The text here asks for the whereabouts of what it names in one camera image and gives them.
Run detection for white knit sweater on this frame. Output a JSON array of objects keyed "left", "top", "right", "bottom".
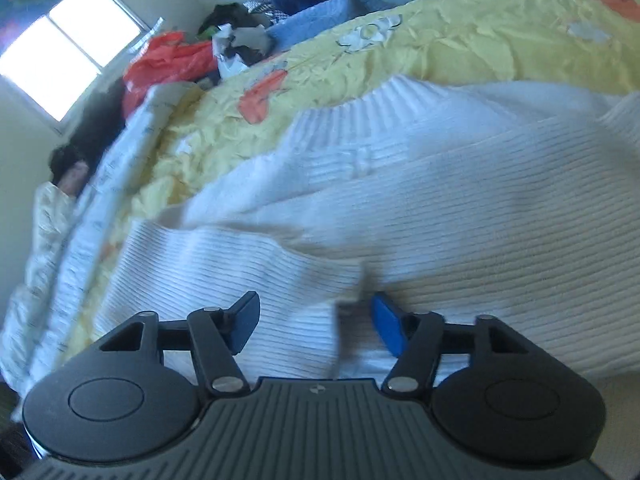
[{"left": 94, "top": 76, "right": 639, "bottom": 380}]

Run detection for black clothes by window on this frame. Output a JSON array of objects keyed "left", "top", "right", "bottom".
[{"left": 49, "top": 77, "right": 126, "bottom": 184}]

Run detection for white printed quilt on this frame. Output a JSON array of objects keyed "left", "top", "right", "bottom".
[{"left": 1, "top": 82, "right": 198, "bottom": 396}]

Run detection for red plastic bag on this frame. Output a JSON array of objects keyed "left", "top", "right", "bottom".
[{"left": 122, "top": 32, "right": 217, "bottom": 118}]

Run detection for window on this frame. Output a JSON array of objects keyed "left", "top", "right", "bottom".
[{"left": 1, "top": 0, "right": 145, "bottom": 122}]

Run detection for yellow carrot print bedsheet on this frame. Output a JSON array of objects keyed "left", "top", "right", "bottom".
[{"left": 57, "top": 0, "right": 639, "bottom": 363}]

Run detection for white black crumpled cloth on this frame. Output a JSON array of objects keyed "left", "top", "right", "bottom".
[{"left": 198, "top": 3, "right": 274, "bottom": 79}]

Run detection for light blue knit garment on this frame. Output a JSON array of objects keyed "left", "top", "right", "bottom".
[{"left": 267, "top": 0, "right": 402, "bottom": 54}]

